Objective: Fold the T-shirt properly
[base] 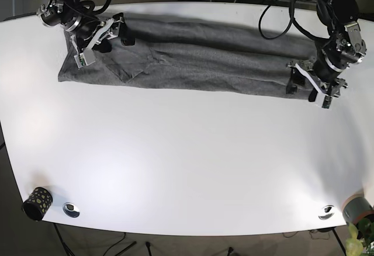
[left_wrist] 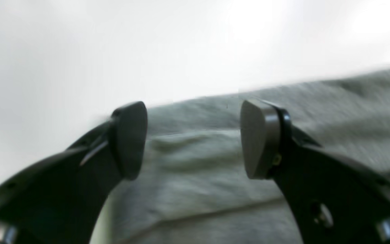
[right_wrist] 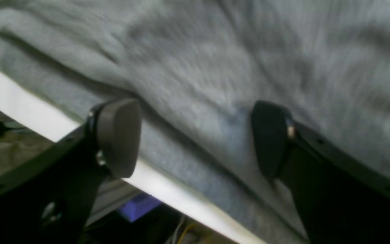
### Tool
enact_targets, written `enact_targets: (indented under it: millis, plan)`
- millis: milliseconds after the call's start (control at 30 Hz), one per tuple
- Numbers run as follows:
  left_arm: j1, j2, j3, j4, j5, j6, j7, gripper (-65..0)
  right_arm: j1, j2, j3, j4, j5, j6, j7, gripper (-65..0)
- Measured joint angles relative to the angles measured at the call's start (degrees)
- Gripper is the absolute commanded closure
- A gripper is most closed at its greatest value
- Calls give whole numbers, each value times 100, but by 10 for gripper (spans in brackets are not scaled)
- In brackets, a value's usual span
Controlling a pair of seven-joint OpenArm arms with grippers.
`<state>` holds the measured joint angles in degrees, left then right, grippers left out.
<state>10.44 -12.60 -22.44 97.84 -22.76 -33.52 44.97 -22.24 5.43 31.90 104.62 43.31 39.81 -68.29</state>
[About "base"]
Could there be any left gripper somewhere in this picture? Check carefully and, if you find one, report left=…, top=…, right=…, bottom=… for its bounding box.
left=286, top=60, right=348, bottom=109

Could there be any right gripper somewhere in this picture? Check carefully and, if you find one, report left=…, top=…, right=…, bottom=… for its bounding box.
left=70, top=13, right=136, bottom=69

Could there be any grey heather T-shirt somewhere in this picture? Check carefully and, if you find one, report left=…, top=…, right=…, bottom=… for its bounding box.
left=58, top=18, right=317, bottom=99

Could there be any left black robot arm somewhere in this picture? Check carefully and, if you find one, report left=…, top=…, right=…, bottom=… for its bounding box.
left=281, top=0, right=366, bottom=109

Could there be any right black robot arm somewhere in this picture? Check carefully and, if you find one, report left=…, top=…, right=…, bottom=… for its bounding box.
left=36, top=0, right=135, bottom=68

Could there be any right silver table grommet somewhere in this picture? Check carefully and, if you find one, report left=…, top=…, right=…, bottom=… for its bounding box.
left=318, top=205, right=335, bottom=220

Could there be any silver table grommet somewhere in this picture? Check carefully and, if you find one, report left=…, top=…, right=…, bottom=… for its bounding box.
left=63, top=203, right=80, bottom=218
left=318, top=205, right=335, bottom=220

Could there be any grey flower pot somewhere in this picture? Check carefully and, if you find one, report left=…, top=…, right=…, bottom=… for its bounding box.
left=342, top=194, right=373, bottom=225

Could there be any green potted plant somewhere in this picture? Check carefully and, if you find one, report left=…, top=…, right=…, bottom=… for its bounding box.
left=345, top=217, right=373, bottom=256

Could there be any left silver table grommet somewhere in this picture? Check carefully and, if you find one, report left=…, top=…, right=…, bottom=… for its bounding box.
left=63, top=203, right=80, bottom=218

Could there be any black gold-dotted cup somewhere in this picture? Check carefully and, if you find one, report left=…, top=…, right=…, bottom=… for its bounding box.
left=22, top=187, right=53, bottom=222

